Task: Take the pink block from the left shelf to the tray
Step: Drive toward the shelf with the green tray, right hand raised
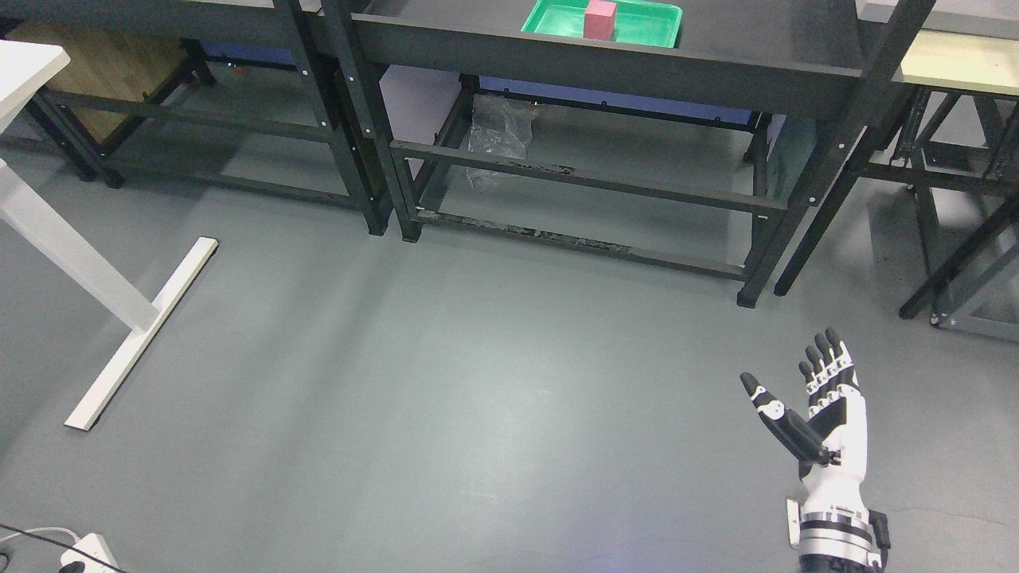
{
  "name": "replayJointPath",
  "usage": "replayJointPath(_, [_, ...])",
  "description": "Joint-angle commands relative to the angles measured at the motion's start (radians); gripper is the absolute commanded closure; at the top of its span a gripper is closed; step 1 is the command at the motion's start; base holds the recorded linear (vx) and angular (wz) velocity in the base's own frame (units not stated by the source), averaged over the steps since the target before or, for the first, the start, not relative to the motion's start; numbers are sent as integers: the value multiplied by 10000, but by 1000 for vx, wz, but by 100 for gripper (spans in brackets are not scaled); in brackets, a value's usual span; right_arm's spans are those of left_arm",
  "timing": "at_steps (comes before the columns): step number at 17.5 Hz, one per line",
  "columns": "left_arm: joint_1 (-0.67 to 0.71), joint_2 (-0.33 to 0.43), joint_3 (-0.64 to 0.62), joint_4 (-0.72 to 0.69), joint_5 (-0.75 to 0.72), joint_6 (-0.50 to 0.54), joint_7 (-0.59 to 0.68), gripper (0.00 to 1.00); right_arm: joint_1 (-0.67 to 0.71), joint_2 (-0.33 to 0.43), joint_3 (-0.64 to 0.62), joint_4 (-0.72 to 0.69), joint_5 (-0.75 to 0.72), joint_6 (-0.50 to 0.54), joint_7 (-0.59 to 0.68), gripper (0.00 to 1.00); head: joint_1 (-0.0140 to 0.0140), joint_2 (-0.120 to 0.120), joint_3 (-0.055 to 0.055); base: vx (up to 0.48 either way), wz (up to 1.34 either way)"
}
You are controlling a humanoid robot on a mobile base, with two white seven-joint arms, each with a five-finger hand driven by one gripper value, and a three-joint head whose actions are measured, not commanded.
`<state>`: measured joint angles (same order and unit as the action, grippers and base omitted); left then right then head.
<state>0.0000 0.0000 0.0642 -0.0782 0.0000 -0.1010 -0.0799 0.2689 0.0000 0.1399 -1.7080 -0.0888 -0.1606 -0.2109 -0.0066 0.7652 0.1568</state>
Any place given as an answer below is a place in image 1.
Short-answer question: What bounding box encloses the black floor cable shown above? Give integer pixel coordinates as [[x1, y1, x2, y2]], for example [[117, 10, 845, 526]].
[[0, 524, 81, 558]]

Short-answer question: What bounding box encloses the right workbench frame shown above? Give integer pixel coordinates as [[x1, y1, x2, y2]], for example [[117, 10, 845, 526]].
[[774, 0, 1019, 345]]

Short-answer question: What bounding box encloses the white power strip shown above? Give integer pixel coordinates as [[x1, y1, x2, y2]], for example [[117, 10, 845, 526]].
[[59, 532, 119, 572]]

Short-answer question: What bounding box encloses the wooden panel box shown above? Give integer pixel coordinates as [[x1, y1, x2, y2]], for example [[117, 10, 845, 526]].
[[4, 21, 196, 103]]

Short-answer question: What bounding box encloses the pink block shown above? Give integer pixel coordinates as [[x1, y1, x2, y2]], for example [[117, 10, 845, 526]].
[[582, 0, 618, 41]]

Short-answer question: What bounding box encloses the green plastic tray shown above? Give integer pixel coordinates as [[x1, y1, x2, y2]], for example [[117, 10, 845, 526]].
[[521, 1, 684, 48]]

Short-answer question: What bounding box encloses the clear plastic bag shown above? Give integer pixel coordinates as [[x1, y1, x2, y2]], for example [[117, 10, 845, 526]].
[[468, 95, 538, 160]]

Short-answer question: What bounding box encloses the black left shelf rack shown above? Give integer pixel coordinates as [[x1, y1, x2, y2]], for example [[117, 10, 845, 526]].
[[2, 1, 392, 236]]

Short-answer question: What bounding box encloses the white desk with leg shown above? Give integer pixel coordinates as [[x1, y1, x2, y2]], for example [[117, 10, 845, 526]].
[[1, 41, 219, 431]]

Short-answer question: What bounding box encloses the black metal shelf rack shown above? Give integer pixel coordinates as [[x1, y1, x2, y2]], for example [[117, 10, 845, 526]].
[[318, 0, 940, 309]]

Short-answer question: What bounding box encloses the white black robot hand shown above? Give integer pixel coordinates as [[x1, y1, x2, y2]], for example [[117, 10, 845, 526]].
[[740, 327, 869, 520]]

